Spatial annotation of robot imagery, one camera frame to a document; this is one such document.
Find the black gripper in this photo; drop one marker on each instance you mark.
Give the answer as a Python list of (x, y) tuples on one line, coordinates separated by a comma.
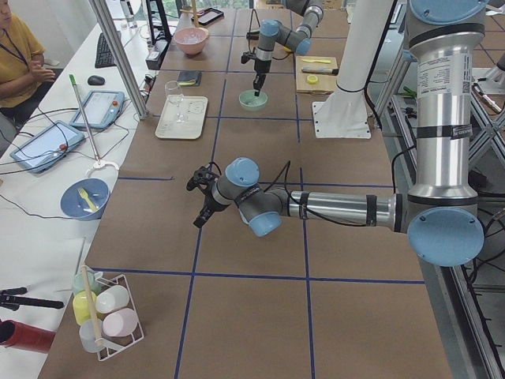
[(260, 67), (211, 202)]

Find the light green bowl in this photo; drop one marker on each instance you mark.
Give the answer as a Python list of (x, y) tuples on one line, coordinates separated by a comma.
[(249, 101)]

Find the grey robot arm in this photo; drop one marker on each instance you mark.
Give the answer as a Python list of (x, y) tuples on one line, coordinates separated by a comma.
[(439, 215), (272, 31)]

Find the pink bowl of ice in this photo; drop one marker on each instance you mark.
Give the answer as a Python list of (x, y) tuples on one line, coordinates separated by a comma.
[(191, 41)]

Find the blue bowl with fork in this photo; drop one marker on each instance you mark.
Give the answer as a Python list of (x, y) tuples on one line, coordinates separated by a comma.
[(85, 200)]

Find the lemon half slice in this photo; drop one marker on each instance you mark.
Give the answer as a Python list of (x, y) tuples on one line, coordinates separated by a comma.
[(312, 79)]

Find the wooden cutting board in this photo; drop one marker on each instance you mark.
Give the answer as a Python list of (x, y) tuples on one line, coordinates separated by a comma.
[(326, 83)]

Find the grey folded cloth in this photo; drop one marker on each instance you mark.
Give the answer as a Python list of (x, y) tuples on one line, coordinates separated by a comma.
[(189, 78)]

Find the white bear serving tray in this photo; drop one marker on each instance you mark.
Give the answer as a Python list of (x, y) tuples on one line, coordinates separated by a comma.
[(183, 122)]

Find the clear wine glass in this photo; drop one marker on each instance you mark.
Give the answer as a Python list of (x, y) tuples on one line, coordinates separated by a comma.
[(175, 96)]

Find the wooden round stand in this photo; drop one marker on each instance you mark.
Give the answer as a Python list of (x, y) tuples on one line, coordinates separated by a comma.
[(187, 14)]

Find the black keyboard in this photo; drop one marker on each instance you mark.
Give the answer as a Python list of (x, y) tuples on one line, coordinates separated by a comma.
[(103, 54)]

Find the black computer mouse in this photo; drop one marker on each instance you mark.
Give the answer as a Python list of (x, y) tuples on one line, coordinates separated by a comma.
[(96, 80)]

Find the blue teach pendant tablet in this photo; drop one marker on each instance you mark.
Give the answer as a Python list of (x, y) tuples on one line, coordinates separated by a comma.
[(46, 148)]

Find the red bottle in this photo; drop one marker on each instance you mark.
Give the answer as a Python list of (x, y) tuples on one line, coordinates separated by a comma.
[(26, 337)]

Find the person in yellow shirt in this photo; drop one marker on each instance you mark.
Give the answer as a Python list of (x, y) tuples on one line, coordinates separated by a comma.
[(25, 80)]

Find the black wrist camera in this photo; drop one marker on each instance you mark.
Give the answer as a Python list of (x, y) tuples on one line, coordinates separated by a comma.
[(248, 56), (202, 179)]

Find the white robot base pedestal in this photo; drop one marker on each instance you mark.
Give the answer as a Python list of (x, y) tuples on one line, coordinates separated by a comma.
[(344, 113)]

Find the white wire cup rack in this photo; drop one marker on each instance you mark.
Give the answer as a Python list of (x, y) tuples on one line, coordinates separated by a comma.
[(105, 312)]

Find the aluminium frame post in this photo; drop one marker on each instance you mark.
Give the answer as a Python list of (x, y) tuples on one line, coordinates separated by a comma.
[(107, 25)]

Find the black camera tripod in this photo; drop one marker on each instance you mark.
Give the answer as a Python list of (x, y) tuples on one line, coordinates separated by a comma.
[(13, 299)]

